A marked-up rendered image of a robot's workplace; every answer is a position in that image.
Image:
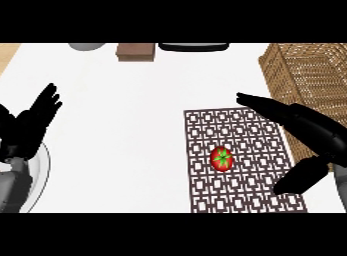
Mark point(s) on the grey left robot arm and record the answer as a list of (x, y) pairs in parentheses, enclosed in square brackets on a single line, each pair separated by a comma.
[(4, 188)]

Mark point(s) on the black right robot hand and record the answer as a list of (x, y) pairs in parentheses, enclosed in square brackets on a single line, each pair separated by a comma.
[(309, 126)]

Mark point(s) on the red tomato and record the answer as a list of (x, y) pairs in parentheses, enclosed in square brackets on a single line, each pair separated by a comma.
[(222, 159)]

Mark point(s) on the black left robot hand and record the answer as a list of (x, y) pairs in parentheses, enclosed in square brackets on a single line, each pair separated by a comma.
[(26, 128)]

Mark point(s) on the brown wooden block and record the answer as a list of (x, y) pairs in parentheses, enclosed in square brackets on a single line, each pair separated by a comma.
[(135, 52)]

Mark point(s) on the grey round object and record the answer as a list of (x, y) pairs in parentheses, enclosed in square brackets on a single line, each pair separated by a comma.
[(86, 46)]

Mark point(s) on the black and white appliance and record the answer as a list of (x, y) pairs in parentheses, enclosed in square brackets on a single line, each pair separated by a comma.
[(194, 47)]

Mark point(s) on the white plate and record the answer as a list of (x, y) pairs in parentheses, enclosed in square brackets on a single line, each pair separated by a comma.
[(39, 173)]

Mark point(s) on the brown patterned placemat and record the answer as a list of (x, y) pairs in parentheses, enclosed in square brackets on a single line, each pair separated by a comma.
[(243, 160)]

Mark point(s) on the brown wicker basket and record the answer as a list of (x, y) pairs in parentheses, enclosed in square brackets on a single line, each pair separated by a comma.
[(318, 86)]

